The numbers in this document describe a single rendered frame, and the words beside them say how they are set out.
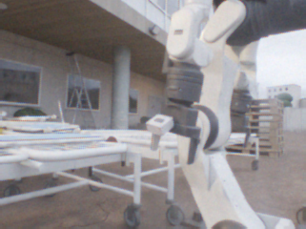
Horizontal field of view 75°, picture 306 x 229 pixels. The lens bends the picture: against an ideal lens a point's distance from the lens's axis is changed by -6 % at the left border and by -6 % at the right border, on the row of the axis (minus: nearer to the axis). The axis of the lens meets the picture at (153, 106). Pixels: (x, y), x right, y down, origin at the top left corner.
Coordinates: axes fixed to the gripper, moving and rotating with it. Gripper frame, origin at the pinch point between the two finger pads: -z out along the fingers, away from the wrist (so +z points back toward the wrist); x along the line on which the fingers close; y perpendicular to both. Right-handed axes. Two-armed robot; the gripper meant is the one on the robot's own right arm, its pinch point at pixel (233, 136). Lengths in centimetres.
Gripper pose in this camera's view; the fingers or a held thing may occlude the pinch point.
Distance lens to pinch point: 91.7
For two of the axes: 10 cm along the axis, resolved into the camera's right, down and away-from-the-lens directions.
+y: -6.3, -0.8, -7.7
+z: 1.8, -9.8, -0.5
